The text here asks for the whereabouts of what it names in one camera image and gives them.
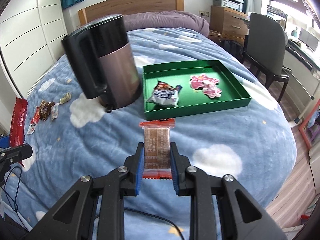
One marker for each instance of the brown oat snack bag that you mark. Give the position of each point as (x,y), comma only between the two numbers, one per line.
(45,109)

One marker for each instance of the green tray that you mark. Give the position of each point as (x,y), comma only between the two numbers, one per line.
(192,102)

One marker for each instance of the white desk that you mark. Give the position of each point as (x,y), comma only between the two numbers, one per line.
(303,87)

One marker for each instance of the pink My Melody snack pouch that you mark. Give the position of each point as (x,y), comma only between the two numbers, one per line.
(207,84)

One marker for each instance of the black office chair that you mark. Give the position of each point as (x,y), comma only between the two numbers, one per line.
(265,49)

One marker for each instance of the olive green candy packet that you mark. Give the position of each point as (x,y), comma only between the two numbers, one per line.
(65,98)

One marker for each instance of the clear pastel candy bag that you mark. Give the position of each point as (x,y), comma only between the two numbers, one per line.
(54,111)

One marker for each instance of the blue white snack bag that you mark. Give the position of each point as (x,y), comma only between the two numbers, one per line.
(165,95)

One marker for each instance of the grey printer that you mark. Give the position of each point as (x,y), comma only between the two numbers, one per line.
(233,4)

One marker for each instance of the orange wafer biscuit packet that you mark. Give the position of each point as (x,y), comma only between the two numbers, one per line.
(157,148)

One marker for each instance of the purple duvet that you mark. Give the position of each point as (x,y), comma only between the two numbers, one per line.
(167,19)

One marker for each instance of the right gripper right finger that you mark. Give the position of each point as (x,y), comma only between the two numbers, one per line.
(222,201)

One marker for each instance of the wooden drawer cabinet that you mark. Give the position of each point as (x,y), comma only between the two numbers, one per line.
(227,24)

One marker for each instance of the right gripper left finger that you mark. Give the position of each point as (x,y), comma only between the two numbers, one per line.
(73,215)

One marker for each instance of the white wardrobe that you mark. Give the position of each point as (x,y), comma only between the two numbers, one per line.
(31,34)

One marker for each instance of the wall power socket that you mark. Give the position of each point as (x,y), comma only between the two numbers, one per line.
(204,13)

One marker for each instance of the computer monitor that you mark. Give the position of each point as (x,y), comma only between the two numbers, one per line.
(308,39)

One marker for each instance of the blue cloud-pattern blanket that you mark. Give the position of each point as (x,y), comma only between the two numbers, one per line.
(254,144)

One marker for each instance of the black and bronze kettle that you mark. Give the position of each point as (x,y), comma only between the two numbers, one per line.
(101,58)

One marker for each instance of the dark red snack bar wrapper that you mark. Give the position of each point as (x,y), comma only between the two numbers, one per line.
(18,122)

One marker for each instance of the wooden headboard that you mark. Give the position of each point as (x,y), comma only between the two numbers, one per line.
(126,7)

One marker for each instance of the red spicy strip packet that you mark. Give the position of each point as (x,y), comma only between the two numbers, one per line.
(34,122)

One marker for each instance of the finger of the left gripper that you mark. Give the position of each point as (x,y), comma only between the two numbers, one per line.
(14,155)

